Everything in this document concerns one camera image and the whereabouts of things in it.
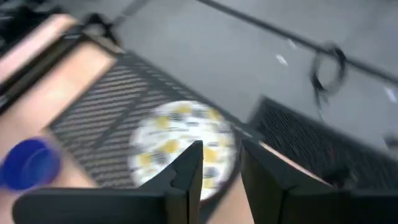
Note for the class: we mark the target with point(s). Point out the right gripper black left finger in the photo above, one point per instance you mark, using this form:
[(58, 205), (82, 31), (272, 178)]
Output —
[(183, 186)]

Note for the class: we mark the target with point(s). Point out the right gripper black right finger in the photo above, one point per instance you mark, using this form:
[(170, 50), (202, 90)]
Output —
[(267, 183)]

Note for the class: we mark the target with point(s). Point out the blue mini bowl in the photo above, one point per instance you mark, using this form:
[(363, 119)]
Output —
[(28, 165)]

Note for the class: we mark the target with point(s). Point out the black mesh metal rack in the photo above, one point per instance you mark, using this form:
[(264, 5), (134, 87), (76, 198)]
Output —
[(109, 93)]

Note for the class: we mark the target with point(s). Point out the yellow bowl with patterned inside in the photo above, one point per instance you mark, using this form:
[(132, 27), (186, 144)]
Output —
[(174, 130)]

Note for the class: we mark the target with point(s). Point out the black table frame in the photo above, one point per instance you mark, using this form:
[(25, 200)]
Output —
[(37, 66)]

